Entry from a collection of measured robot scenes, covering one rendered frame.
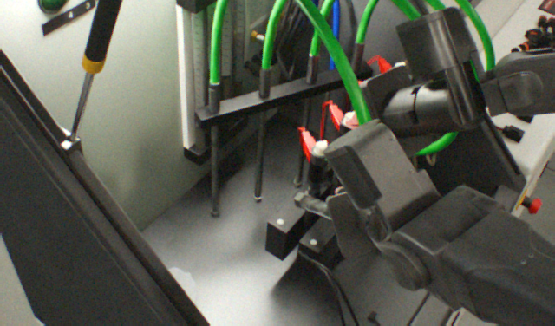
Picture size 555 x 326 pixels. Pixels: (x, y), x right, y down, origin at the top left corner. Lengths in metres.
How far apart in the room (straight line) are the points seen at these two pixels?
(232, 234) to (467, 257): 0.81
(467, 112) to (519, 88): 0.06
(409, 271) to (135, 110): 0.64
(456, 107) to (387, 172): 0.17
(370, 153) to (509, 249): 0.14
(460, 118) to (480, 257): 0.25
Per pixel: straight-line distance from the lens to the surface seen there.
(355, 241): 0.66
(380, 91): 0.74
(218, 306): 1.13
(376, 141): 0.52
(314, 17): 0.68
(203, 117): 1.03
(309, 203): 0.83
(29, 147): 0.71
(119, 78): 0.96
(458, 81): 0.67
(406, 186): 0.53
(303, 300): 1.14
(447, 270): 0.47
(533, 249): 0.44
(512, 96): 0.65
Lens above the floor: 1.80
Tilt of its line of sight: 45 degrees down
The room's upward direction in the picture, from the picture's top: 5 degrees clockwise
